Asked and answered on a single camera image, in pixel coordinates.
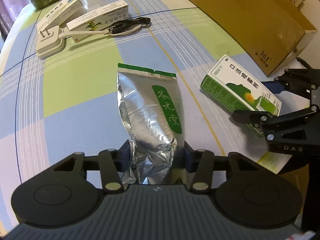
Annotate silver green tea pouch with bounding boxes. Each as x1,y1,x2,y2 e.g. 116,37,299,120
117,63,184,184

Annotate white power adapter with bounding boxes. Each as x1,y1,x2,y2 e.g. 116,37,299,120
35,25,66,60

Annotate green white medicine box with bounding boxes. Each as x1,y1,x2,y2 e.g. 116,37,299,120
199,54,282,138

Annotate white green tablet box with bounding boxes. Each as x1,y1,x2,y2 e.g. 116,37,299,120
36,0,82,33

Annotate pink curtain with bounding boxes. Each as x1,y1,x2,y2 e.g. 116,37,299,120
1,0,29,40

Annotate speckled white spoon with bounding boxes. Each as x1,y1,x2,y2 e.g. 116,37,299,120
58,24,142,38

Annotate long white medicine box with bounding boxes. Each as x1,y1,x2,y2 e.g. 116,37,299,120
66,0,129,31

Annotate clear plastic tray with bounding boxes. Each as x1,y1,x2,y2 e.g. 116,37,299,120
80,0,104,12

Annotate checked pastel tablecloth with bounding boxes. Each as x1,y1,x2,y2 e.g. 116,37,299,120
1,0,289,234

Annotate brown cardboard box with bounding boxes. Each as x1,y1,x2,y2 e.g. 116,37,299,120
189,0,318,76

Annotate black audio cable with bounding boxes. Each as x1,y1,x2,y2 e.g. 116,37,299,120
104,16,153,36

